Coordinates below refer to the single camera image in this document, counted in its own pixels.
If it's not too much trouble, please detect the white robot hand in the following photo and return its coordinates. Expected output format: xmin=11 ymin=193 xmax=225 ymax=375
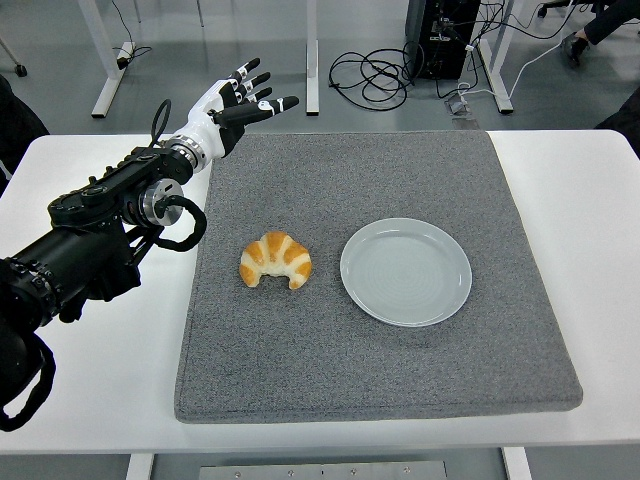
xmin=185 ymin=57 xmax=301 ymax=160

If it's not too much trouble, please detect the golden croissant bread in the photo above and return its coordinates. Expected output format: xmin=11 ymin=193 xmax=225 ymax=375
xmin=238 ymin=230 xmax=314 ymax=290

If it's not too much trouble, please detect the grey round plate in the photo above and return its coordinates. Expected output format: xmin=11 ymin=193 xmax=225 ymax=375
xmin=340 ymin=217 xmax=474 ymax=329

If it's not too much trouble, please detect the grey metal plate with screws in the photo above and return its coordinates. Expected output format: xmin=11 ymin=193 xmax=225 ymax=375
xmin=198 ymin=460 xmax=449 ymax=480

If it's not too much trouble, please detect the person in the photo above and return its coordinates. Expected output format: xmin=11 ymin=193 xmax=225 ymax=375
xmin=0 ymin=74 xmax=51 ymax=189

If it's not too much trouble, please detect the office chair caster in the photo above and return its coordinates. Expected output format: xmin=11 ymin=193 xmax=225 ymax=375
xmin=0 ymin=37 xmax=29 ymax=78

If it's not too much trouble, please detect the black computer tower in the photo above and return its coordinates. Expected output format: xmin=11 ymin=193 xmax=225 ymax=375
xmin=405 ymin=0 xmax=482 ymax=81

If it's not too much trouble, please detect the grey floor socket box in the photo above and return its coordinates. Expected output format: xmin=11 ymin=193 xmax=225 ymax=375
xmin=444 ymin=97 xmax=475 ymax=120

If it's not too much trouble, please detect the grey fabric mat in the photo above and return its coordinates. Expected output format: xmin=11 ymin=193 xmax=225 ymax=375
xmin=173 ymin=130 xmax=584 ymax=425

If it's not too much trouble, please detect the white table leg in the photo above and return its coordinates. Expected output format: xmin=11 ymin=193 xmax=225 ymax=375
xmin=124 ymin=452 xmax=156 ymax=480
xmin=501 ymin=446 xmax=532 ymax=480

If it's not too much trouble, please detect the black office chair base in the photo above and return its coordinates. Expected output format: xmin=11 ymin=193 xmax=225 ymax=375
xmin=537 ymin=0 xmax=576 ymax=22

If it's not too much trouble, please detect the person's leg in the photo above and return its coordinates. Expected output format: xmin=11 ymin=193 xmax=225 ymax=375
xmin=594 ymin=92 xmax=640 ymax=132
xmin=559 ymin=0 xmax=640 ymax=67

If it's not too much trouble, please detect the thin black cable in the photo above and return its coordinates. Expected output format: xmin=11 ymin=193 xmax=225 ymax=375
xmin=109 ymin=0 xmax=152 ymax=66

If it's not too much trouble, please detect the coiled black floor cable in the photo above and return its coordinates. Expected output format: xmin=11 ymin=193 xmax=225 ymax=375
xmin=328 ymin=40 xmax=419 ymax=110

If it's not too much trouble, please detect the white cable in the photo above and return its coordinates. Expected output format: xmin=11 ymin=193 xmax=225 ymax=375
xmin=457 ymin=29 xmax=576 ymax=99

